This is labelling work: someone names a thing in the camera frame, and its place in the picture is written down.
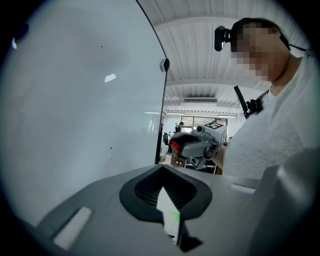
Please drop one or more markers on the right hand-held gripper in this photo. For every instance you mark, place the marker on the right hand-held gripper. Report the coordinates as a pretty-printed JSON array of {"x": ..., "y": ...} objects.
[{"x": 215, "y": 135}]

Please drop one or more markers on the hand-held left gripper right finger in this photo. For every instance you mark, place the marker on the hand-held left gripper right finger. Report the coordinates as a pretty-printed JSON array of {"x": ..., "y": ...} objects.
[{"x": 220, "y": 220}]

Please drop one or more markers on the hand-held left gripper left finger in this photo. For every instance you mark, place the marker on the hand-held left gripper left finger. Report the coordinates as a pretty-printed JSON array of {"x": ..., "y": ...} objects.
[{"x": 107, "y": 220}]

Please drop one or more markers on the red round magnet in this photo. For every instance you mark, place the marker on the red round magnet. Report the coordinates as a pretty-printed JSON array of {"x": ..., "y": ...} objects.
[{"x": 175, "y": 147}]

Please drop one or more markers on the person's right forearm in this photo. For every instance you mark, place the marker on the person's right forearm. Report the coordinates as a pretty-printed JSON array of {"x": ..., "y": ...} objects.
[{"x": 220, "y": 158}]

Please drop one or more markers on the person's right hand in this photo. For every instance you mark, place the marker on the person's right hand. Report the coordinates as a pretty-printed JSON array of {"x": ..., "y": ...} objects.
[{"x": 212, "y": 152}]

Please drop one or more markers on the brown wooden cabinet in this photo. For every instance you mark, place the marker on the brown wooden cabinet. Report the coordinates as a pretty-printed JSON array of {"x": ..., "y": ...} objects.
[{"x": 178, "y": 163}]

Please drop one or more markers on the large window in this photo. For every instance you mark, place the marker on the large window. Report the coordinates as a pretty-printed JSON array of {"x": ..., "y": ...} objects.
[{"x": 190, "y": 121}]

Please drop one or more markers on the yellow object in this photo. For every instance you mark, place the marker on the yellow object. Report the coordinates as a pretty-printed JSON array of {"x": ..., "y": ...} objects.
[{"x": 163, "y": 158}]

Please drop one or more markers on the green floor tape piece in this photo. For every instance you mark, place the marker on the green floor tape piece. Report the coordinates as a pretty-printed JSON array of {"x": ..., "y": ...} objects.
[{"x": 175, "y": 216}]

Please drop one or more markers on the ceiling air vent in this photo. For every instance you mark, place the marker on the ceiling air vent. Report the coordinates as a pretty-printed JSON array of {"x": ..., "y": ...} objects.
[{"x": 200, "y": 99}]

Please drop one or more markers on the person's grey sweatshirt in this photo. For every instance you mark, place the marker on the person's grey sweatshirt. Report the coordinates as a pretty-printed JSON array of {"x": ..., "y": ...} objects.
[{"x": 270, "y": 130}]

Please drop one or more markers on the person's head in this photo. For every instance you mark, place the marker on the person's head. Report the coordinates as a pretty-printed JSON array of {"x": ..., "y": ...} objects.
[{"x": 260, "y": 50}]

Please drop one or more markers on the large white whiteboard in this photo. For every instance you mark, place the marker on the large white whiteboard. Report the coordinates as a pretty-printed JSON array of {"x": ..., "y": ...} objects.
[{"x": 75, "y": 100}]

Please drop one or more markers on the grey whiteboard frame bracket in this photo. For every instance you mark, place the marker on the grey whiteboard frame bracket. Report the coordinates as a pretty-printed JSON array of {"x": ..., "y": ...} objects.
[{"x": 164, "y": 65}]

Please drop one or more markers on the black head camera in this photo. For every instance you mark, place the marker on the black head camera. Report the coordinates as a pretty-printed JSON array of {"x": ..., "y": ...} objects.
[{"x": 221, "y": 37}]

